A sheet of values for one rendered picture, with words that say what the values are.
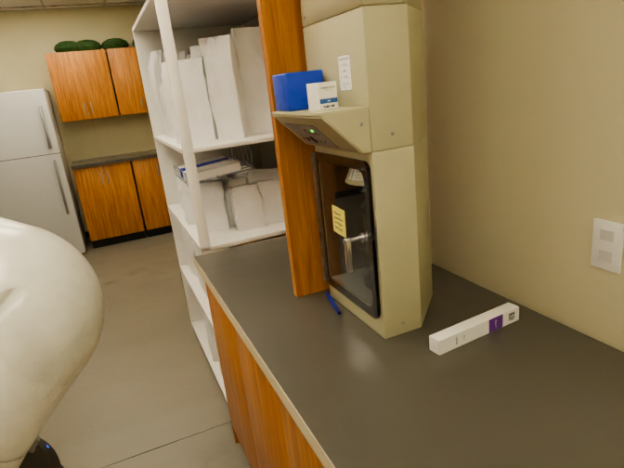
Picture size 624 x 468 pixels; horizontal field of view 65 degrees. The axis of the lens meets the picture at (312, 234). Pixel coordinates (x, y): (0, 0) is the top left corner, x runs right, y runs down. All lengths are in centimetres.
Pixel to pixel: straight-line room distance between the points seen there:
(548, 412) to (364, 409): 34
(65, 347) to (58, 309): 2
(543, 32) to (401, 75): 36
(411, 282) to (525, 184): 40
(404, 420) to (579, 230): 61
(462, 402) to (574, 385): 23
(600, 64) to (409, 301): 67
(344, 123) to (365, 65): 13
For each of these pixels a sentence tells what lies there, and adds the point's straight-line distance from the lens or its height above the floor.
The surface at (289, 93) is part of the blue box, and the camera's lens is 123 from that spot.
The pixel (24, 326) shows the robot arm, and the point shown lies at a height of 148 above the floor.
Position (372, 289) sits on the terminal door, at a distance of 122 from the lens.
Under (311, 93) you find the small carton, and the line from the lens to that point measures 116.
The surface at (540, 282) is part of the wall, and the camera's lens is 142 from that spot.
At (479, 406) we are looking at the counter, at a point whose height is 94.
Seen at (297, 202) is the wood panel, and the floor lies 124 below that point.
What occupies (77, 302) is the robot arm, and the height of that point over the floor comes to 147.
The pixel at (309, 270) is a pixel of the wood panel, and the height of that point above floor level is 102.
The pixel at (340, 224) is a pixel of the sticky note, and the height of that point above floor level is 121.
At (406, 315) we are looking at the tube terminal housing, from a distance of 127.
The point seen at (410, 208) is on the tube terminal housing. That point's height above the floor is 126.
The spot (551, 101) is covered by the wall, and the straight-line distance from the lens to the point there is 130.
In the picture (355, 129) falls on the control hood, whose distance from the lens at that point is 108.
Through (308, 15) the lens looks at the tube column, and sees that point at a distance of 135.
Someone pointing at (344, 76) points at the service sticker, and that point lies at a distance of 119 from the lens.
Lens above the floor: 157
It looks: 17 degrees down
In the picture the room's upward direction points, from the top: 6 degrees counter-clockwise
